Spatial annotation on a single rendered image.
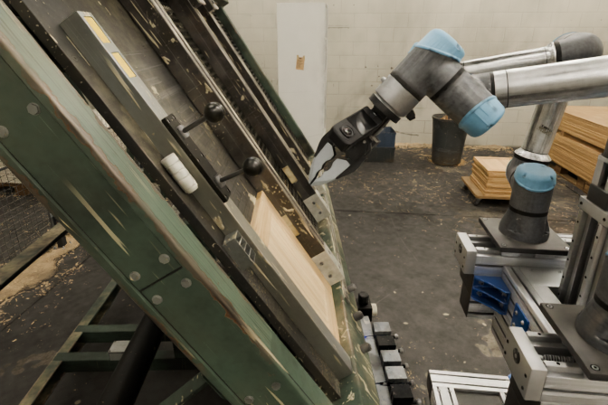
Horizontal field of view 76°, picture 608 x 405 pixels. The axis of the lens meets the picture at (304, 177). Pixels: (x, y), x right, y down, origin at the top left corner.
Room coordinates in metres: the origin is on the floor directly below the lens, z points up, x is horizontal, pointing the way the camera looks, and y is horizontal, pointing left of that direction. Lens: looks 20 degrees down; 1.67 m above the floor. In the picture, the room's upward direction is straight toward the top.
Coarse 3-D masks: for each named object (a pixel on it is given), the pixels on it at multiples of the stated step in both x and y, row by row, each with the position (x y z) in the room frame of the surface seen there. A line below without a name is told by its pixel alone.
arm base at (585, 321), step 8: (592, 304) 0.71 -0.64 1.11; (600, 304) 0.69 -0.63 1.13; (584, 312) 0.72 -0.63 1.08; (592, 312) 0.70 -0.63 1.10; (600, 312) 0.68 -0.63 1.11; (576, 320) 0.73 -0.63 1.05; (584, 320) 0.70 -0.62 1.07; (592, 320) 0.69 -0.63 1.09; (600, 320) 0.67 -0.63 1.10; (576, 328) 0.71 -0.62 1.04; (584, 328) 0.69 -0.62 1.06; (592, 328) 0.68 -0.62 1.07; (600, 328) 0.67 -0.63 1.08; (584, 336) 0.68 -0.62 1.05; (592, 336) 0.67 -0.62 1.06; (600, 336) 0.66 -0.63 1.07; (592, 344) 0.66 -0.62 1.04; (600, 344) 0.65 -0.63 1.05
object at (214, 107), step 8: (208, 104) 0.68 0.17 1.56; (216, 104) 0.68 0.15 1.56; (208, 112) 0.67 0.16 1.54; (216, 112) 0.67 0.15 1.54; (224, 112) 0.68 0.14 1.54; (200, 120) 0.70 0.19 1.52; (208, 120) 0.68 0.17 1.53; (216, 120) 0.67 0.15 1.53; (176, 128) 0.73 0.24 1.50; (184, 128) 0.73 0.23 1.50; (192, 128) 0.72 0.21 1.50; (184, 136) 0.73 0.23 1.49
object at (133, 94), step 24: (72, 24) 0.71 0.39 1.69; (96, 48) 0.71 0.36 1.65; (120, 72) 0.71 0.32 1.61; (120, 96) 0.71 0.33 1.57; (144, 96) 0.72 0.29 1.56; (144, 120) 0.71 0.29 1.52; (168, 144) 0.71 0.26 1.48; (192, 168) 0.71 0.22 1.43; (216, 216) 0.71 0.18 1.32; (240, 216) 0.74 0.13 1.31; (264, 264) 0.72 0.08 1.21; (288, 288) 0.72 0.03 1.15; (288, 312) 0.72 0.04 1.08; (312, 312) 0.75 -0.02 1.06; (312, 336) 0.72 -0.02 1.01; (336, 360) 0.72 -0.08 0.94
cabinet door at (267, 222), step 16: (256, 208) 0.95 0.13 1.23; (272, 208) 1.05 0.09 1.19; (256, 224) 0.85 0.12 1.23; (272, 224) 0.97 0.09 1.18; (272, 240) 0.89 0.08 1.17; (288, 240) 1.00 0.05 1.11; (288, 256) 0.92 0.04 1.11; (304, 256) 1.03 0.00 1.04; (288, 272) 0.84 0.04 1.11; (304, 272) 0.95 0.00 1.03; (320, 272) 1.08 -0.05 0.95; (304, 288) 0.87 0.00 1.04; (320, 288) 0.98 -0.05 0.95; (320, 304) 0.90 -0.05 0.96; (336, 320) 0.92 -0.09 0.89; (336, 336) 0.84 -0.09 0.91
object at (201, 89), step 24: (120, 0) 1.07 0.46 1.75; (144, 0) 1.07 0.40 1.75; (144, 24) 1.07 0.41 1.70; (168, 24) 1.07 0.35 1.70; (168, 48) 1.07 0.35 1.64; (192, 72) 1.07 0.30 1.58; (192, 96) 1.07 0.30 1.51; (216, 96) 1.07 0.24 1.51; (240, 120) 1.13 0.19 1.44; (240, 144) 1.08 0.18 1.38; (264, 168) 1.08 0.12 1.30; (264, 192) 1.08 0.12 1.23; (288, 192) 1.12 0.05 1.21; (288, 216) 1.08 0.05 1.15; (312, 240) 1.08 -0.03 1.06; (336, 264) 1.09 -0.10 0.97
